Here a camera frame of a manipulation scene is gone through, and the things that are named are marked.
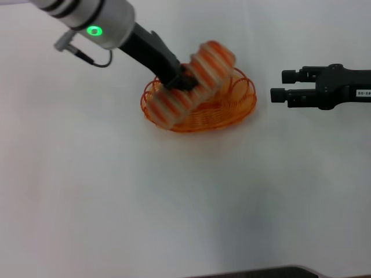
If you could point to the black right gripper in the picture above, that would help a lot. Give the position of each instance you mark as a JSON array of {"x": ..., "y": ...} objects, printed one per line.
[{"x": 342, "y": 87}]

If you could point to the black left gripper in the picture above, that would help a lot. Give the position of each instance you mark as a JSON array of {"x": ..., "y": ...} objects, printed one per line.
[{"x": 150, "y": 52}]

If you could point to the orange striped bread toy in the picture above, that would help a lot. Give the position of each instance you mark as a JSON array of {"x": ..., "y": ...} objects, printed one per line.
[{"x": 208, "y": 66}]

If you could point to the orange wicker basket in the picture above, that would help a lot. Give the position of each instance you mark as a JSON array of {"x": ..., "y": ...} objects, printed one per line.
[{"x": 214, "y": 118}]

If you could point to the dark robot torso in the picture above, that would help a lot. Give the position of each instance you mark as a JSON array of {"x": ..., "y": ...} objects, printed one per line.
[{"x": 261, "y": 273}]

